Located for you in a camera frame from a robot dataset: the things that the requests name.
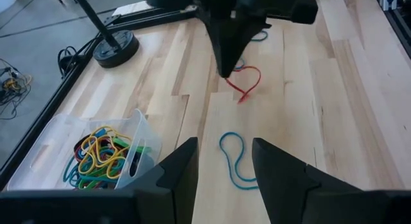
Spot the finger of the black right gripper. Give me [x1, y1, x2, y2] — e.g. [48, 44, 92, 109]
[200, 12, 237, 78]
[226, 17, 272, 78]

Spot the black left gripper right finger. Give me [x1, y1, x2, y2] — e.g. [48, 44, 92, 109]
[252, 137, 362, 224]

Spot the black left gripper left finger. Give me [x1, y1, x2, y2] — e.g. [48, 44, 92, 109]
[127, 137, 200, 224]

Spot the red rubber band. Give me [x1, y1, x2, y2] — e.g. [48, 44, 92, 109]
[223, 65, 262, 105]

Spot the green rubber band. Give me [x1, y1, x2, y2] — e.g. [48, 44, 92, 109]
[78, 175, 113, 190]
[110, 136, 152, 155]

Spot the yellow rubber band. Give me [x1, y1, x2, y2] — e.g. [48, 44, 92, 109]
[78, 125, 133, 180]

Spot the clear plastic bin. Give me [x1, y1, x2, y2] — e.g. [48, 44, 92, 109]
[6, 108, 163, 191]

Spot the white paper sheet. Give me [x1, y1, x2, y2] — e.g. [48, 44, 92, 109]
[112, 1, 155, 17]

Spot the black desk lamp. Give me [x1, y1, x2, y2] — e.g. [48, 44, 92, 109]
[71, 0, 141, 69]

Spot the black cable bundle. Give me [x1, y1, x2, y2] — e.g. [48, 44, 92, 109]
[57, 46, 85, 80]

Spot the yellow extension cord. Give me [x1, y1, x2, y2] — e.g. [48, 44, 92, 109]
[0, 58, 33, 121]

